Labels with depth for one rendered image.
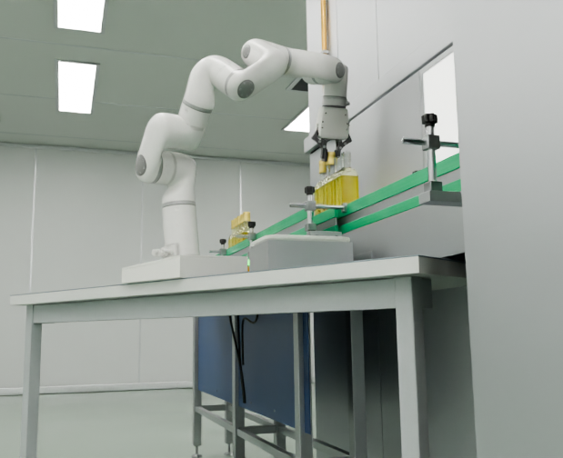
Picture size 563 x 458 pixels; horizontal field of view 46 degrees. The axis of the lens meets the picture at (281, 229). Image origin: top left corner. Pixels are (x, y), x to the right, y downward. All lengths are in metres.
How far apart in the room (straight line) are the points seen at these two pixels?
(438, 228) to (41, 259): 6.57
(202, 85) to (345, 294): 0.73
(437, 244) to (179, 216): 0.75
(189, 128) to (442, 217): 0.76
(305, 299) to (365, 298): 0.16
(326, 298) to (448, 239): 0.29
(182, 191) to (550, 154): 1.18
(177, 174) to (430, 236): 0.76
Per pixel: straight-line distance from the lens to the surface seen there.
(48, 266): 7.68
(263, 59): 1.81
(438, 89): 1.81
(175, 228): 1.83
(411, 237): 1.50
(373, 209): 1.72
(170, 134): 1.79
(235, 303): 1.62
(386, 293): 1.35
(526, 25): 0.97
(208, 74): 1.85
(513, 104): 0.96
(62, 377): 7.66
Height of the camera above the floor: 0.61
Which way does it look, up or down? 9 degrees up
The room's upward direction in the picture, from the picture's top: 1 degrees counter-clockwise
